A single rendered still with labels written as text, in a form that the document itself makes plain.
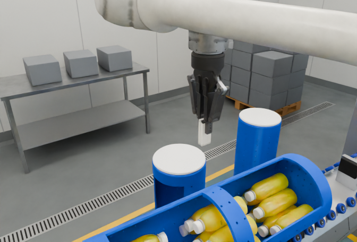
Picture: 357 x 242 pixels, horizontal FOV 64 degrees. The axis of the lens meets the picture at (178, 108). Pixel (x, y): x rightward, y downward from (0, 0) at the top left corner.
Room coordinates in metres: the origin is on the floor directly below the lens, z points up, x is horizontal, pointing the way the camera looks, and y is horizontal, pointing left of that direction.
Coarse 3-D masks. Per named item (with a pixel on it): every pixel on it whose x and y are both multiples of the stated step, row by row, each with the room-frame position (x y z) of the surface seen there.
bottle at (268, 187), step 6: (276, 174) 0.97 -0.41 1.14; (282, 174) 0.97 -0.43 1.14; (264, 180) 0.93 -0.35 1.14; (270, 180) 0.93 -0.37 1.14; (276, 180) 0.93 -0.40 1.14; (282, 180) 0.94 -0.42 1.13; (252, 186) 0.91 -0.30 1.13; (258, 186) 0.90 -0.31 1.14; (264, 186) 0.90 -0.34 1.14; (270, 186) 0.90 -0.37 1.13; (276, 186) 0.91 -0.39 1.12; (282, 186) 0.92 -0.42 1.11; (252, 192) 0.88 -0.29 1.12; (258, 192) 0.88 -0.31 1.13; (264, 192) 0.88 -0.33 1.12; (270, 192) 0.89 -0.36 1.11; (276, 192) 0.91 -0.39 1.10; (258, 198) 0.87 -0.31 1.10; (264, 198) 0.88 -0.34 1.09
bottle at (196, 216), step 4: (212, 204) 0.80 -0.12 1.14; (204, 208) 0.78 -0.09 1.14; (208, 208) 0.78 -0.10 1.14; (196, 212) 0.77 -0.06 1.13; (200, 212) 0.76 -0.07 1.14; (192, 216) 0.76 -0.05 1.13; (196, 216) 0.75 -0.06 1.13; (200, 216) 0.74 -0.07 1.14; (192, 220) 0.74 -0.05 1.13; (196, 220) 0.73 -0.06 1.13
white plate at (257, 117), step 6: (252, 108) 1.87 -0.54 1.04; (258, 108) 1.87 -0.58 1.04; (240, 114) 1.77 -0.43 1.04; (246, 114) 1.77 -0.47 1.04; (252, 114) 1.77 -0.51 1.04; (258, 114) 1.77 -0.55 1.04; (264, 114) 1.77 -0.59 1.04; (270, 114) 1.77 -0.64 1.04; (276, 114) 1.77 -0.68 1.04; (246, 120) 1.67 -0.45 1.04; (252, 120) 1.67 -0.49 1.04; (258, 120) 1.67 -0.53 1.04; (264, 120) 1.67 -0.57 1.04; (270, 120) 1.67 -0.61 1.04; (276, 120) 1.67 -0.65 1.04; (264, 126) 1.61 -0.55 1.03
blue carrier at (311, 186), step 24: (264, 168) 1.02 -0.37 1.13; (288, 168) 1.00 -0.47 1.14; (312, 168) 0.90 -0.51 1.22; (216, 192) 0.76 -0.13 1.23; (240, 192) 0.96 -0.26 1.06; (312, 192) 0.90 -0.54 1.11; (144, 216) 0.67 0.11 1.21; (168, 216) 0.78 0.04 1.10; (240, 216) 0.67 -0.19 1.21; (312, 216) 0.77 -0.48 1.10; (96, 240) 0.57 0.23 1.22; (120, 240) 0.69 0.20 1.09; (168, 240) 0.75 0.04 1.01; (192, 240) 0.77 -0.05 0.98; (240, 240) 0.62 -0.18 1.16; (264, 240) 0.66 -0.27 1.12
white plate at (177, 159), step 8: (176, 144) 1.38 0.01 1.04; (184, 144) 1.38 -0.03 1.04; (160, 152) 1.30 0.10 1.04; (168, 152) 1.30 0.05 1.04; (176, 152) 1.30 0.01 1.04; (184, 152) 1.30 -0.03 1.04; (192, 152) 1.30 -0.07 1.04; (200, 152) 1.30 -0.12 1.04; (160, 160) 1.23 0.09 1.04; (168, 160) 1.23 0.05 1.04; (176, 160) 1.23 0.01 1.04; (184, 160) 1.22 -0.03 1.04; (192, 160) 1.22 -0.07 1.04; (200, 160) 1.22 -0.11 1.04; (160, 168) 1.16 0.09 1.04; (168, 168) 1.16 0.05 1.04; (176, 168) 1.16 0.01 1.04; (184, 168) 1.16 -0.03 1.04; (192, 168) 1.16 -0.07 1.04; (200, 168) 1.17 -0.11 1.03
